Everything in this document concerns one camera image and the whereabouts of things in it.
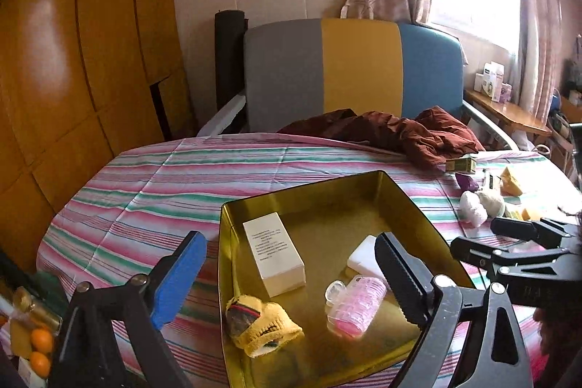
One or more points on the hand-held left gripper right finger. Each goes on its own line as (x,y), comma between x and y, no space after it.
(400,279)

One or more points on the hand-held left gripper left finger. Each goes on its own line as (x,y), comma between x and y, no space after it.
(178,279)

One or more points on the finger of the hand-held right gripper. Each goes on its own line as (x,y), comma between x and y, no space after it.
(518,228)
(477,251)

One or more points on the gold metal tin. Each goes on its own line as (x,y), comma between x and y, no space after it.
(336,206)

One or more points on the small yellow block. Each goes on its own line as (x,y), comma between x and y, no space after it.
(530,214)

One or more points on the beige sock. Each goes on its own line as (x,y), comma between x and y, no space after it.
(495,201)

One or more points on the white soap bar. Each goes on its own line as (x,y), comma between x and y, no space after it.
(361,256)

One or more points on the yellow sponge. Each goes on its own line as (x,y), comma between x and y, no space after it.
(511,182)

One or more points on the pink hair roller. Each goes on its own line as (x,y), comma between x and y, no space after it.
(357,308)

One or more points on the small clear hair roller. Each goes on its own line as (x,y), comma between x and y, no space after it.
(334,290)

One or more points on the purple wrapped item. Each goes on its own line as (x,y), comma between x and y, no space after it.
(467,182)

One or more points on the small green gold box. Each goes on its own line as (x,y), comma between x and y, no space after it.
(461,165)

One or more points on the white cardboard box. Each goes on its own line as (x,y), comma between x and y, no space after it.
(273,251)

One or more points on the yellow knitted sock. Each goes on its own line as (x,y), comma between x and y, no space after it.
(268,324)

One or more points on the wooden side table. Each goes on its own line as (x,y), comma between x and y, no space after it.
(509,111)

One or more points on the cluttered shelf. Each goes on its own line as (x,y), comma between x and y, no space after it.
(568,115)

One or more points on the maroon cloth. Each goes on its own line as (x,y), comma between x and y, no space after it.
(409,138)

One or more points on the small purple box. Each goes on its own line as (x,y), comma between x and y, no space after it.
(506,93)

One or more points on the orange fruit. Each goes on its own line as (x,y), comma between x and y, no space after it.
(40,364)
(42,340)

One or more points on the grey yellow blue chair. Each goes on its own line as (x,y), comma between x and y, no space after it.
(354,74)

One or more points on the black rolled mat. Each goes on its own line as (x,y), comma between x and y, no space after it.
(229,60)

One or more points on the wooden wardrobe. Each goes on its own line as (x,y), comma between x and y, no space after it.
(68,51)

